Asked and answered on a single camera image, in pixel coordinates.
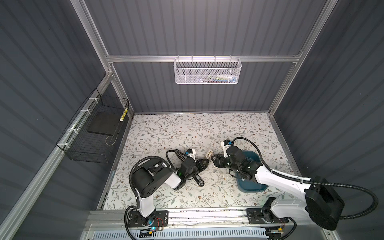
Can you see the yellow marker in basket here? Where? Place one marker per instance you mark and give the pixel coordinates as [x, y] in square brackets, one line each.
[123, 115]

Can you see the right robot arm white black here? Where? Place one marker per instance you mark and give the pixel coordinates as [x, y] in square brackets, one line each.
[316, 202]

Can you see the black pad in basket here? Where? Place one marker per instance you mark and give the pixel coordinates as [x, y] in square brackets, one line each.
[105, 124]

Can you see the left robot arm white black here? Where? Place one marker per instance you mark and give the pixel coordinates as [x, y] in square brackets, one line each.
[150, 173]

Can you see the aluminium corner post left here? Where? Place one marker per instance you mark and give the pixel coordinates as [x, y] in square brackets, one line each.
[95, 38]

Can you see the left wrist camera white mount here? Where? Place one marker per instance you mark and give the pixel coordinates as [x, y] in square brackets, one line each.
[191, 153]

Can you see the aluminium corner post right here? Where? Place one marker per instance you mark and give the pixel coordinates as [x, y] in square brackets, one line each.
[304, 52]

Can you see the pens in white basket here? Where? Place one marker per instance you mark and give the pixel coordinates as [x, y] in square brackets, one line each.
[217, 79]

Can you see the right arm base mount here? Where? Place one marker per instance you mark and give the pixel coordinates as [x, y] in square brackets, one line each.
[260, 216]

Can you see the beige mini stapler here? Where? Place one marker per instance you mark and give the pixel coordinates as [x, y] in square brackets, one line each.
[209, 155]

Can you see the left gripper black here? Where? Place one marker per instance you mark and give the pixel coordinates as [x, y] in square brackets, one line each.
[201, 166]

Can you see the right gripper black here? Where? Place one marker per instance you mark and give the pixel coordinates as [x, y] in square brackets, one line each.
[218, 162]

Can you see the white wire mesh basket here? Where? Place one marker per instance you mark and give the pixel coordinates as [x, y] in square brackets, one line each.
[185, 72]

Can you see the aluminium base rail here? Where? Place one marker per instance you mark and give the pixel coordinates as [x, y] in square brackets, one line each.
[179, 218]

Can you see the white slotted cable duct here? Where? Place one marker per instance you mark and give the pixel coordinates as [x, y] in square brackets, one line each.
[204, 233]

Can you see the aluminium horizontal back rail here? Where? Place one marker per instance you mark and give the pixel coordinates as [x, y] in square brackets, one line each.
[215, 58]

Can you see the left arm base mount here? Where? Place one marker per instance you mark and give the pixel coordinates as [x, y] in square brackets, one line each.
[157, 219]

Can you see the black long stapler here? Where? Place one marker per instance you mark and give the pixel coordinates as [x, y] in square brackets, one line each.
[187, 171]

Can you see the black wire basket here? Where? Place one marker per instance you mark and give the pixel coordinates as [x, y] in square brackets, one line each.
[80, 145]

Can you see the aluminium corner post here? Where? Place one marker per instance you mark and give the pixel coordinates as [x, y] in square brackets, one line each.
[304, 52]
[95, 38]

